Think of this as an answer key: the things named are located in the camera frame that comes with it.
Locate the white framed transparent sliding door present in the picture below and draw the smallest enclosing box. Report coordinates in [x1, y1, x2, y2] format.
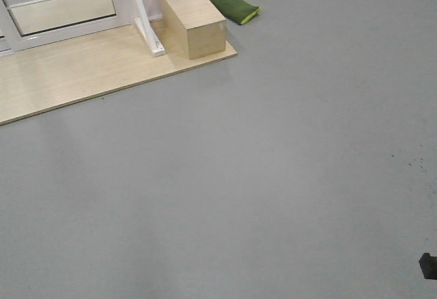
[1, 0, 132, 55]

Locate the light wooden base board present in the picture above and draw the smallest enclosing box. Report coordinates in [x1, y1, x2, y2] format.
[1, 21, 237, 125]

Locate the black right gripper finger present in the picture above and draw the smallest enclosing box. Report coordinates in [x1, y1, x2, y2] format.
[419, 253, 437, 279]

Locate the light wooden box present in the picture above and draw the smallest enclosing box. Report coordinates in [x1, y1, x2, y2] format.
[160, 0, 227, 60]

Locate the green sandbag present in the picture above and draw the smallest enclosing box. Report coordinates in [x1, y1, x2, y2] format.
[210, 0, 261, 25]

